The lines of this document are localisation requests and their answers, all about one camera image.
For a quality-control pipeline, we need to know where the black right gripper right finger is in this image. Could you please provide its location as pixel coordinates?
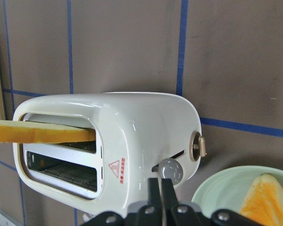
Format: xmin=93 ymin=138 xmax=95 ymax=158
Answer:
xmin=161 ymin=178 xmax=178 ymax=207

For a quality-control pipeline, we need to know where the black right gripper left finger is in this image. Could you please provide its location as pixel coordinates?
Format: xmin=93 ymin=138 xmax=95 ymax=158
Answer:
xmin=148 ymin=178 xmax=161 ymax=204

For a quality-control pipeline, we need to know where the white two-slot toaster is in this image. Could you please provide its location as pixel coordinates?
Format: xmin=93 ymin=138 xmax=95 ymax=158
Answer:
xmin=13 ymin=92 xmax=206 ymax=216

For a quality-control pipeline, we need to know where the bread slice in toaster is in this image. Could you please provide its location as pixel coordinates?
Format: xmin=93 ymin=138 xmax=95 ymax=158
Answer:
xmin=0 ymin=120 xmax=96 ymax=144

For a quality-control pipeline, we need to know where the light green plate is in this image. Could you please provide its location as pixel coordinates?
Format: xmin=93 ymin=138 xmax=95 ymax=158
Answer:
xmin=192 ymin=166 xmax=283 ymax=217

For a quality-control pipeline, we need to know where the toast slice on plate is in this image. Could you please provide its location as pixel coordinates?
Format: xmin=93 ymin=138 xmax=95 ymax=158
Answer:
xmin=240 ymin=174 xmax=283 ymax=226

